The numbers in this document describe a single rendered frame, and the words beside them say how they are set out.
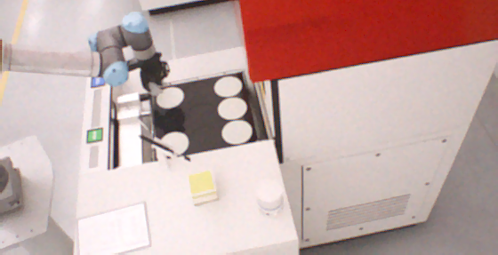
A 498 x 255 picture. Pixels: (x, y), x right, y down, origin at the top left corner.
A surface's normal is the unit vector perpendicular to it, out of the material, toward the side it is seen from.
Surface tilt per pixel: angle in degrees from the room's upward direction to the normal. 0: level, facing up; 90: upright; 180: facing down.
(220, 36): 0
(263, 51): 90
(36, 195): 0
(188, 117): 0
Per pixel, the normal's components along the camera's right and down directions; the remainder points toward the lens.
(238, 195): -0.10, -0.64
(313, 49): 0.16, 0.75
